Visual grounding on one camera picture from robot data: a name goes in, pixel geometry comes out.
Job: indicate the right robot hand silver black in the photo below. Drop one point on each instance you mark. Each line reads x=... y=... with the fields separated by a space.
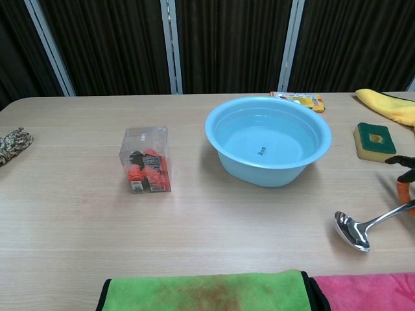
x=407 y=181

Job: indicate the silver metal ladle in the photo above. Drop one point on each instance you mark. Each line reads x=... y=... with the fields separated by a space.
x=351 y=233

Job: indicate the light blue plastic bowl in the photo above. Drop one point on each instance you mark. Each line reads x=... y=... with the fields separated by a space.
x=259 y=175

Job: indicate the green and yellow sponge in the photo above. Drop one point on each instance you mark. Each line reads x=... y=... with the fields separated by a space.
x=373 y=149

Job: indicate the yellow cloth black trim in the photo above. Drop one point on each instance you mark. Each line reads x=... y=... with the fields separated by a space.
x=389 y=105

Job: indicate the pink cloth black trim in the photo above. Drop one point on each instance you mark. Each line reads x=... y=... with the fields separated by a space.
x=366 y=291

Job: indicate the yellow snack packet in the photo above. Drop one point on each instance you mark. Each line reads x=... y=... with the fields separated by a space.
x=313 y=101

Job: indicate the green cloth brown stain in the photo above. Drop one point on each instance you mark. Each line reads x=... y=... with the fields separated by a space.
x=201 y=291

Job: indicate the clear box with orange items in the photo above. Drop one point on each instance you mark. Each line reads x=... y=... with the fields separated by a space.
x=146 y=168

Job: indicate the grey partition post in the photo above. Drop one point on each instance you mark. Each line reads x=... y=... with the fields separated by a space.
x=172 y=48
x=48 y=48
x=291 y=48
x=411 y=85

